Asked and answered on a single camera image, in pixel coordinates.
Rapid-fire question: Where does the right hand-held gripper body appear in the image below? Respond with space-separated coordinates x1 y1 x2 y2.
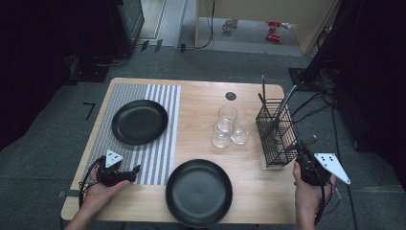
295 148 351 187

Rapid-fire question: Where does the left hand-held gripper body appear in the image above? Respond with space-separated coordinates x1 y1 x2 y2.
95 149 129 188

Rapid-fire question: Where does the black wire cutlery basket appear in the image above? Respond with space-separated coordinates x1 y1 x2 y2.
255 98 301 169

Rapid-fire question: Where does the black plate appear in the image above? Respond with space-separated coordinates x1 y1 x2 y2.
110 99 169 147
165 158 234 229

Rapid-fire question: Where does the person's right hand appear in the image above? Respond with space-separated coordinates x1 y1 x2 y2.
291 161 337 209

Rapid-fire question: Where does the person's left hand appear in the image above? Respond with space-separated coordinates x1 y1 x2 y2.
81 166 132 213

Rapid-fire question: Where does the long metal utensil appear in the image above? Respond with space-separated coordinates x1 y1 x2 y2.
263 84 298 139

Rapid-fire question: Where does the short clear glass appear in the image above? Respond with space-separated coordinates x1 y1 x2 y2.
230 127 249 147
212 123 232 150

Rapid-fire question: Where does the brown white striped woven placemat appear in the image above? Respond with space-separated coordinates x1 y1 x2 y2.
81 82 182 187

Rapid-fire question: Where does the tall clear glass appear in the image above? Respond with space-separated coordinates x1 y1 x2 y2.
217 104 239 134

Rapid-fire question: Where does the white cup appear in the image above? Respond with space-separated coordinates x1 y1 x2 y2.
222 18 239 34

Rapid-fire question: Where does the black cabinet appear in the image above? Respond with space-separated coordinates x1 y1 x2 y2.
104 0 146 59

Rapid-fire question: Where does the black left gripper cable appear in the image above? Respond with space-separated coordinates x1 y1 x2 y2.
78 155 106 209

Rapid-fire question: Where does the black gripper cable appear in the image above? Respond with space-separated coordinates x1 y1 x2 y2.
78 155 106 209
314 183 334 226

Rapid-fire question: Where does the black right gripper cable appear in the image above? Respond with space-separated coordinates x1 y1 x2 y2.
314 183 334 226

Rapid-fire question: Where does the bundle of black floor cables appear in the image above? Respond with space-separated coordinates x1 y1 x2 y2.
289 57 343 128

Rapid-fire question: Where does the black hanging cable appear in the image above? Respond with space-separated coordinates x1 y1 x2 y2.
194 0 216 50

